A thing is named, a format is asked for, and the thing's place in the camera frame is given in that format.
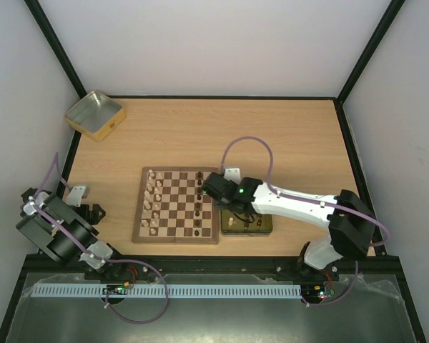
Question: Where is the gold tin lid tray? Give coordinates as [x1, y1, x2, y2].
[220, 210, 273, 237]

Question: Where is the wooden chess board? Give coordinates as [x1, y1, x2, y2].
[132, 166, 220, 244]

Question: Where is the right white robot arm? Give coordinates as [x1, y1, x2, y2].
[201, 172, 375, 280]

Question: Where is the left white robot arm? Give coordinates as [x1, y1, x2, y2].
[16, 188, 126, 280]

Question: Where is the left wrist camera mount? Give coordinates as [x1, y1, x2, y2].
[65, 184, 90, 207]

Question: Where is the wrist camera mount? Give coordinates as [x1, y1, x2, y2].
[224, 167, 242, 184]
[65, 184, 90, 207]

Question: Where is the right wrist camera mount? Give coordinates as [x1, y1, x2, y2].
[224, 167, 242, 184]

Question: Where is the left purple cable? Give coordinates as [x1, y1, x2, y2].
[34, 152, 171, 324]

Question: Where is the black metal frame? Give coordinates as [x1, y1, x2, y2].
[0, 1, 425, 342]

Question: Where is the grey slotted cable duct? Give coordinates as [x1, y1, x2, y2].
[31, 283, 301, 299]

